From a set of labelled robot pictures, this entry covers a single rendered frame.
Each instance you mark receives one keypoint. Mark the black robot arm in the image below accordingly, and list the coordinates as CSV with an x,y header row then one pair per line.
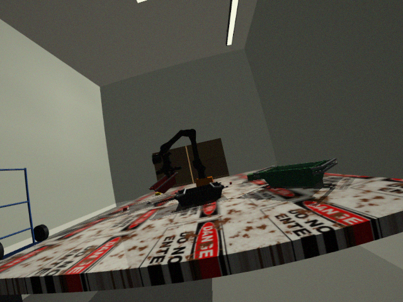
x,y
166,146

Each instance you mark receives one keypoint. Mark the green rectangular block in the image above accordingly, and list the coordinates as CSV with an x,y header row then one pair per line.
x,y
251,177

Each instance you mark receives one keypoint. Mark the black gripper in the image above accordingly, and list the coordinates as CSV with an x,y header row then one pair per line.
x,y
168,166

